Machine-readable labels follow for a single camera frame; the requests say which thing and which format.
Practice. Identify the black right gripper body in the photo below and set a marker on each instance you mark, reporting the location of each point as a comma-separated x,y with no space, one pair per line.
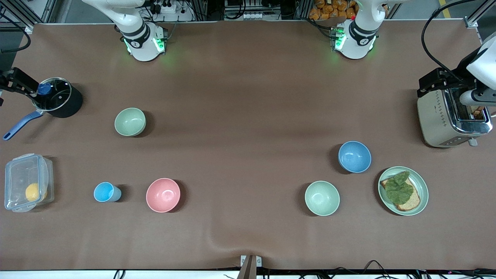
13,80

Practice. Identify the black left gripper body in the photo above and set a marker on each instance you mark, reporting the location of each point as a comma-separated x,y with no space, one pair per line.
458,80

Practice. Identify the pale green bowl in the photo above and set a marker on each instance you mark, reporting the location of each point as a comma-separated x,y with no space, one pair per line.
130,122
322,198

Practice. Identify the blue bowl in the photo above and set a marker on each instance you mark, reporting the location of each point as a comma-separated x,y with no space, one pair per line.
354,157

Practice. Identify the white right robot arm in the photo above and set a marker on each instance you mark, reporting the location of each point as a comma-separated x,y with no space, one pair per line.
139,42

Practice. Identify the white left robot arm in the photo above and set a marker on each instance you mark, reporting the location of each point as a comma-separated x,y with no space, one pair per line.
356,42

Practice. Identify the pink bowl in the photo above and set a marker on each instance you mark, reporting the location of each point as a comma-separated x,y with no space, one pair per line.
163,195

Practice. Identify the glass lid with blue knob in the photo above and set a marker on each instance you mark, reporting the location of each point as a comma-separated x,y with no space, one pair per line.
56,97

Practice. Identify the beige and chrome toaster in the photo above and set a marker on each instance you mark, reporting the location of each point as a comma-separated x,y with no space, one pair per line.
438,120

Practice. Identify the brown toast slice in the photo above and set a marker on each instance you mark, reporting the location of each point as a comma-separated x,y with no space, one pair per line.
477,112

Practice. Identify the clear plastic lidded container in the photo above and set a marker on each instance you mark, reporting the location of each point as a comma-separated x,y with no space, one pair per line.
19,178

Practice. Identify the pale green plate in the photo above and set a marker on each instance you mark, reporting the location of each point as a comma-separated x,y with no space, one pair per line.
420,182

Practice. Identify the yellow lemon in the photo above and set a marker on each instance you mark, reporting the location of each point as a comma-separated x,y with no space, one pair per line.
34,192

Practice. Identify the green lettuce leaf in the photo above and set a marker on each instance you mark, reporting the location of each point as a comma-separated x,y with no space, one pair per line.
399,190

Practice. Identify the bread slice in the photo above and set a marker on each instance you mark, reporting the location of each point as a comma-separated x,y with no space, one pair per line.
412,201

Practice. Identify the bag of orange buns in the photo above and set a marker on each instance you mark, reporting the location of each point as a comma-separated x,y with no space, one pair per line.
329,9

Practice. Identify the light blue cup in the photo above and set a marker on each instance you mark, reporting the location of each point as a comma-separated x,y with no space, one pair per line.
104,192

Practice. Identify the white power strip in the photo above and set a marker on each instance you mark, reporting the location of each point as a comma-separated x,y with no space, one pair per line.
170,9

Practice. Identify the white multi-socket bar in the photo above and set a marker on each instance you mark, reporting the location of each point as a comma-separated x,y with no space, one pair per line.
259,16

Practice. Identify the metal table edge bracket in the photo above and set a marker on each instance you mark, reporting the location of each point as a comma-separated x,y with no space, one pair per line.
250,263

